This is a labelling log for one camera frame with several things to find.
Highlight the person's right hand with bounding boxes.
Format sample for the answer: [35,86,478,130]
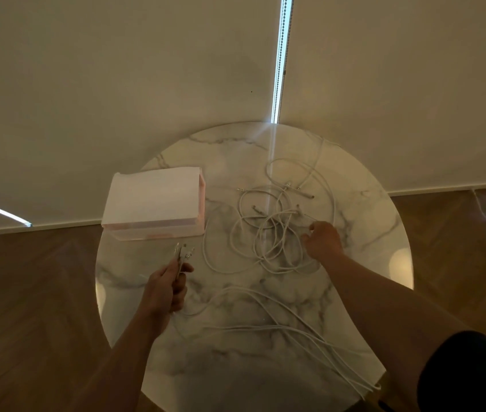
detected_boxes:
[301,221,346,266]

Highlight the tangle of white cables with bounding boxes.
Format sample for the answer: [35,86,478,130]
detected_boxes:
[202,137,338,275]

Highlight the person's right forearm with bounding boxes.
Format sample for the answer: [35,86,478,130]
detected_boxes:
[320,252,471,412]

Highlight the person's left forearm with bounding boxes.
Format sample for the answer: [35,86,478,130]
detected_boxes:
[71,312,171,412]

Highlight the person's left hand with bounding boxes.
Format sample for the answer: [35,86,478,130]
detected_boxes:
[138,257,194,338]

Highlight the round marble table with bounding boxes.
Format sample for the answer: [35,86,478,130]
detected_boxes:
[95,121,415,412]

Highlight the blind bead pull chain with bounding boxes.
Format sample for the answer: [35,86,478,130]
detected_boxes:
[270,0,295,124]

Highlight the white pink box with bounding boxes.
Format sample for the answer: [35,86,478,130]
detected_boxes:
[101,167,206,241]

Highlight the black shorts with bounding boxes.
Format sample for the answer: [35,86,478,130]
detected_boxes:
[416,331,486,412]

